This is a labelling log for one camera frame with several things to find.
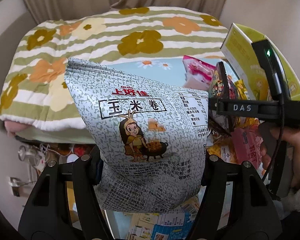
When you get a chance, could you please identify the blue yellow snack bag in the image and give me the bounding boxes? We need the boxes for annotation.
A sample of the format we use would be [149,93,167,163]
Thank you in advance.
[126,196,199,239]

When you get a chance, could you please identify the grey corn roll bag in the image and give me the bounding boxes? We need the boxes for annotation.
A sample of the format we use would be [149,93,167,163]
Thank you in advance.
[64,58,209,213]

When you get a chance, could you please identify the person's right hand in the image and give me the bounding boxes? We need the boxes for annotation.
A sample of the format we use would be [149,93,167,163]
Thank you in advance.
[258,122,300,191]

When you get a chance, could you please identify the gold foil snack bag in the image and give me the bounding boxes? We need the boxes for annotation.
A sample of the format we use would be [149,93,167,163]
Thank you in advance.
[234,80,260,128]

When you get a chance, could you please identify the pink red snack bag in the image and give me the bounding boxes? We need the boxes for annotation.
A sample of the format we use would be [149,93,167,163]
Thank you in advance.
[231,127,263,169]

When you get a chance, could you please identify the dark chocolate snack bag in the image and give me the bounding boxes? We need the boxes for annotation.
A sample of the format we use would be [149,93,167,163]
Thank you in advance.
[208,61,239,133]

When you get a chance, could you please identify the green cardboard box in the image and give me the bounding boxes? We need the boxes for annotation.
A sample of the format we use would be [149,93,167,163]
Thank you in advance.
[221,23,300,101]

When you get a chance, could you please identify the pink strawberry snack bag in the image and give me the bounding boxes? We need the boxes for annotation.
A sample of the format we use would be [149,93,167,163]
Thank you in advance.
[183,55,216,91]

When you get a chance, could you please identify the floral striped quilt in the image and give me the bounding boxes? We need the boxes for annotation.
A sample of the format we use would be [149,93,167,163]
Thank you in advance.
[0,7,228,131]

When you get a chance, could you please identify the black cable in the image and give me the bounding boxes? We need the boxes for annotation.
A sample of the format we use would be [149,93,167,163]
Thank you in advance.
[261,72,300,183]

